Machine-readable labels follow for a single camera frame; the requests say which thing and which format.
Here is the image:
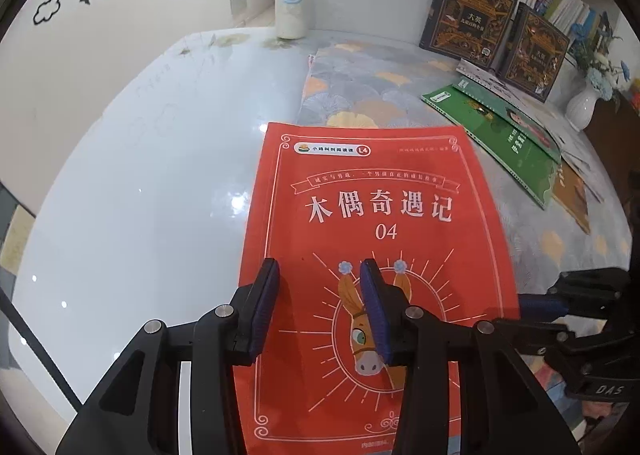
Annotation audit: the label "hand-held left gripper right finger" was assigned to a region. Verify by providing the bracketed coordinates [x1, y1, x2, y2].
[360, 257, 583, 455]

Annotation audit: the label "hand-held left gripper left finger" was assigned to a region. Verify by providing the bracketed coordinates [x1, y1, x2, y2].
[55, 257, 281, 455]

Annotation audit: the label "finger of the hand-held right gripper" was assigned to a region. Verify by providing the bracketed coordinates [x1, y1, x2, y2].
[517, 267, 632, 323]
[492, 316, 601, 361]

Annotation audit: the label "mustard brown book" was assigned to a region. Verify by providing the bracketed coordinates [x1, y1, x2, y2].
[550, 164, 592, 236]

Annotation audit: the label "red book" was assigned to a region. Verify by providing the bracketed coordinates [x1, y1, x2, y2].
[232, 122, 521, 455]

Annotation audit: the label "light green book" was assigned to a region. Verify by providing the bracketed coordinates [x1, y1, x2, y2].
[421, 85, 558, 212]

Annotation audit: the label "teal green book robed child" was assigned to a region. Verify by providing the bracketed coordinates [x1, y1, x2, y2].
[452, 80, 563, 166]

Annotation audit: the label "cream book grey cloud figure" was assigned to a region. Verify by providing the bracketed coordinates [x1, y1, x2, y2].
[456, 59, 508, 92]

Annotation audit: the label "brown wooden cabinet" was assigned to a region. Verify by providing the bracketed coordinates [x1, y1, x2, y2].
[585, 90, 640, 236]

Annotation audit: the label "white ribbed vase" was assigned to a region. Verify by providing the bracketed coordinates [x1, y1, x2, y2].
[565, 85, 601, 132]

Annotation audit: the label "ginkgo leaf patterned mat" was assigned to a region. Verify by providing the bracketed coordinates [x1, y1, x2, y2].
[297, 40, 633, 441]

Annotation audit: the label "blue and white flowers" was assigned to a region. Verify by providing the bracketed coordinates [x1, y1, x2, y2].
[570, 10, 633, 100]

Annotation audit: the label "dark ornate encyclopedia book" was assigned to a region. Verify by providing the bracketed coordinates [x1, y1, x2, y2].
[499, 1, 572, 103]
[419, 0, 519, 60]

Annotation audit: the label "white bottle blue lid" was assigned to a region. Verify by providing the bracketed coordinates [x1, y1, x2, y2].
[275, 0, 316, 40]

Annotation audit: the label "small cloud wall sticker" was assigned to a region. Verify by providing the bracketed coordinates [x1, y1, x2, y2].
[33, 0, 61, 26]

